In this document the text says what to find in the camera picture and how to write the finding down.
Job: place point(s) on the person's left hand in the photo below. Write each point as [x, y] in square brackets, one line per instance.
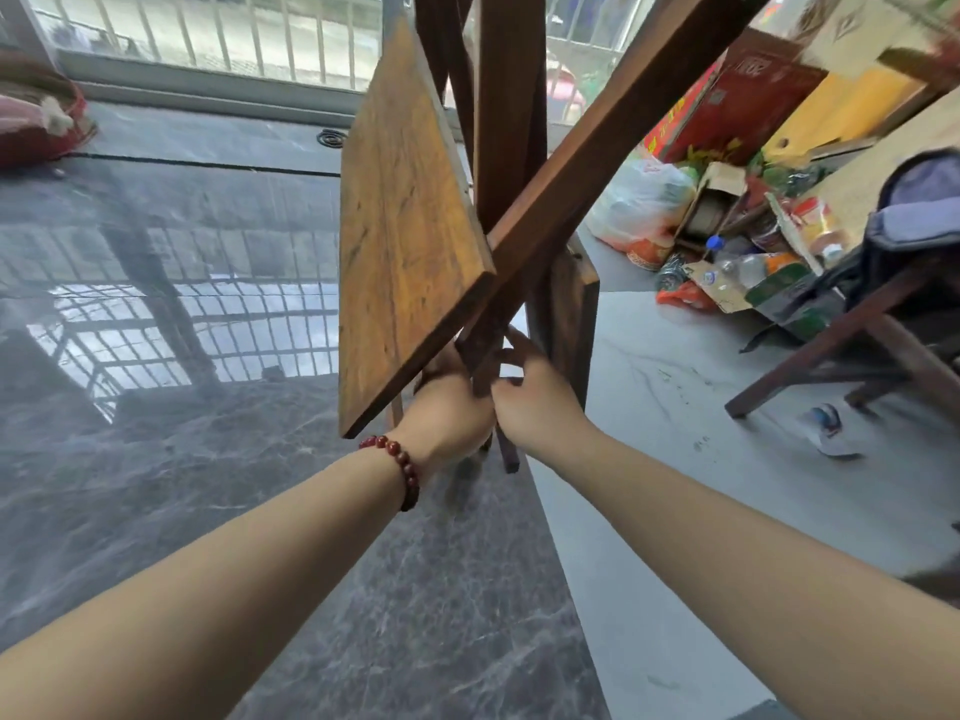
[442, 419]

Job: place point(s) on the person's right hand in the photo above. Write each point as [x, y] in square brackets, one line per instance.
[544, 412]

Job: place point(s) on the wooden folding table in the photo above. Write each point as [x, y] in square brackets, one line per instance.
[405, 217]

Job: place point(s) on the person's left forearm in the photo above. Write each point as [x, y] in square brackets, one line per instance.
[187, 614]

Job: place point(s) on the person's right forearm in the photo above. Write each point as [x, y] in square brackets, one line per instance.
[750, 592]

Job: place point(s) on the red plastic wrapper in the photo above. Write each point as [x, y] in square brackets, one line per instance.
[684, 296]

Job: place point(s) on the dark drink can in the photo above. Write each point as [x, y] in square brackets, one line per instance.
[670, 273]

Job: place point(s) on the white plastic bag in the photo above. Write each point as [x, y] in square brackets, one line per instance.
[637, 206]

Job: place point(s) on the blue capped plastic bottle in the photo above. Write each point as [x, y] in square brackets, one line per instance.
[716, 243]

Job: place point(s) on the clear plastic bottle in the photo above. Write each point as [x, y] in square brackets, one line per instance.
[757, 269]

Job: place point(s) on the green white carton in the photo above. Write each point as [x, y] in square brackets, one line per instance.
[787, 292]

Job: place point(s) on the white blue wrapper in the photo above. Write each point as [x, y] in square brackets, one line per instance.
[829, 431]

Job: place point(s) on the black mosquito coil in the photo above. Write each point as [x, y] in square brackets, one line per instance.
[331, 138]

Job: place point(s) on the dark wooden side chair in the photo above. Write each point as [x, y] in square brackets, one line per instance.
[840, 337]

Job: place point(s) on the red plastic bag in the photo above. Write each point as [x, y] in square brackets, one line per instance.
[757, 191]

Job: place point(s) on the red covered vehicle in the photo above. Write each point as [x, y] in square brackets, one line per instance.
[564, 89]

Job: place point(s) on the yellow snack packet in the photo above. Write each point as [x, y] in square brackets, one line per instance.
[817, 221]

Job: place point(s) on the red printed carton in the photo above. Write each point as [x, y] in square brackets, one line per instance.
[742, 97]

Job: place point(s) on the grey sliding glass door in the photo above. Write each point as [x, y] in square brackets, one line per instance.
[559, 37]
[225, 86]

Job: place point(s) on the brown printed cardboard box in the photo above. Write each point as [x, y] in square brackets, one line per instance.
[885, 172]

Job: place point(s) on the yellow cardboard sheet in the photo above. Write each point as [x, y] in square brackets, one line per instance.
[840, 116]

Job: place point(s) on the black quilted bear print jacket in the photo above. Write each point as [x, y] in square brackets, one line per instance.
[915, 209]

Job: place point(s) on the red round basin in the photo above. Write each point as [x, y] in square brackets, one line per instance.
[30, 146]

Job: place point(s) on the cream patterned curtain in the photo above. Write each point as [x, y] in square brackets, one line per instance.
[862, 29]

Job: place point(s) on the pink folded umbrella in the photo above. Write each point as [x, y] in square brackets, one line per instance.
[22, 116]

